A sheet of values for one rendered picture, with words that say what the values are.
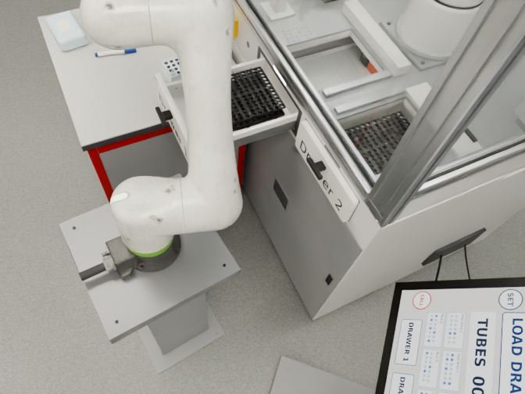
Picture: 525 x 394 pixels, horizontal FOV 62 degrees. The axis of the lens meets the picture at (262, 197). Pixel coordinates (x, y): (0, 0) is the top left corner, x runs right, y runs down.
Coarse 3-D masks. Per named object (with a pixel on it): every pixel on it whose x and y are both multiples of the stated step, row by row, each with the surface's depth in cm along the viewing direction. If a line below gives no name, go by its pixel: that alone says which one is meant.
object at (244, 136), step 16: (240, 64) 137; (256, 64) 139; (272, 80) 140; (176, 96) 135; (288, 96) 133; (288, 112) 137; (256, 128) 125; (272, 128) 128; (288, 128) 132; (240, 144) 128
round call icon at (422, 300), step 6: (414, 294) 93; (420, 294) 92; (426, 294) 91; (432, 294) 90; (414, 300) 92; (420, 300) 91; (426, 300) 90; (414, 306) 91; (420, 306) 90; (426, 306) 89
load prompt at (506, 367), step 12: (504, 312) 78; (516, 312) 77; (504, 324) 77; (516, 324) 76; (504, 336) 76; (516, 336) 74; (504, 348) 75; (516, 348) 73; (504, 360) 74; (516, 360) 72; (504, 372) 73; (516, 372) 71; (504, 384) 72; (516, 384) 70
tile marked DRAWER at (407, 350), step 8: (408, 320) 90; (416, 320) 89; (400, 328) 90; (408, 328) 89; (416, 328) 88; (400, 336) 89; (408, 336) 88; (416, 336) 87; (400, 344) 88; (408, 344) 87; (416, 344) 86; (400, 352) 87; (408, 352) 86; (416, 352) 85; (400, 360) 86; (408, 360) 85; (416, 360) 84
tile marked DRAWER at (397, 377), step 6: (396, 372) 86; (396, 378) 85; (402, 378) 84; (408, 378) 83; (414, 378) 82; (396, 384) 84; (402, 384) 83; (408, 384) 83; (390, 390) 84; (396, 390) 83; (402, 390) 83; (408, 390) 82
